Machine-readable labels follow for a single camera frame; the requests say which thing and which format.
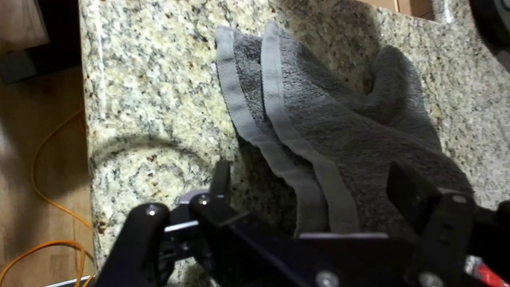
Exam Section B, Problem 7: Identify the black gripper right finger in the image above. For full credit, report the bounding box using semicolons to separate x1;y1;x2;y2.
386;161;510;287

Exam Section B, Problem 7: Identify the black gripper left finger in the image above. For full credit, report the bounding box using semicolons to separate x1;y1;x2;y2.
94;158;252;287

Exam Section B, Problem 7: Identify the grey terry towel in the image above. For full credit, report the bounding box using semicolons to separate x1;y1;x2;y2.
214;21;478;239

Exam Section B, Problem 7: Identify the orange floor cable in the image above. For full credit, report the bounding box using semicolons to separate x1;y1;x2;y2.
0;105;99;287

